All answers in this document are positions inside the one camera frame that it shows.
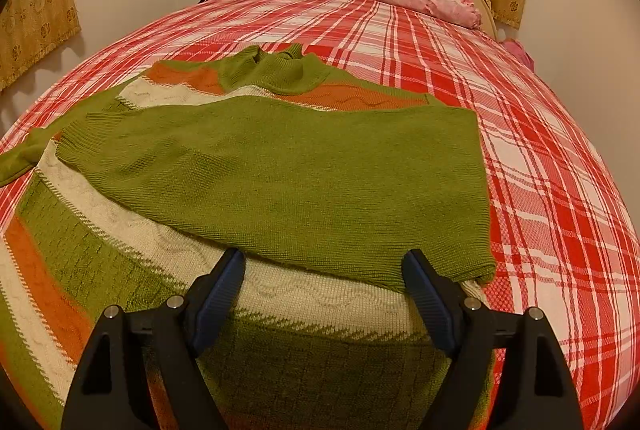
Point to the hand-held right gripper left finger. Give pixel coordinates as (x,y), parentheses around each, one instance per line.
(222,291)

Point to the red plaid bed sheet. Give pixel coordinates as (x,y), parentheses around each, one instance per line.
(550,170)

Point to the pink cloth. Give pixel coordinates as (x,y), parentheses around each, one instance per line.
(517,52)

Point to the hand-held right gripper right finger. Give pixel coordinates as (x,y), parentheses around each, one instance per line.
(431,301)

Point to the green striped knit sweater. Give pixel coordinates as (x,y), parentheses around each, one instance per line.
(280,170)

